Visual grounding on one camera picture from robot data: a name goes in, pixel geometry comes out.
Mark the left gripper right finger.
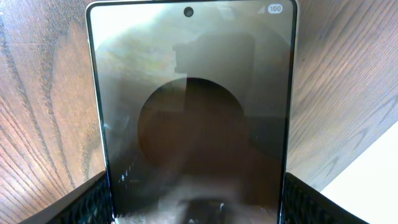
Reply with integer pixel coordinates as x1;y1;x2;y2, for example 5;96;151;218
280;172;366;224

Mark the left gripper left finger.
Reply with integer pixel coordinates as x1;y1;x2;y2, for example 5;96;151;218
21;171;114;224

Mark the Samsung Galaxy smartphone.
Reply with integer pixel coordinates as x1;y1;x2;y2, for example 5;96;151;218
86;0;299;223

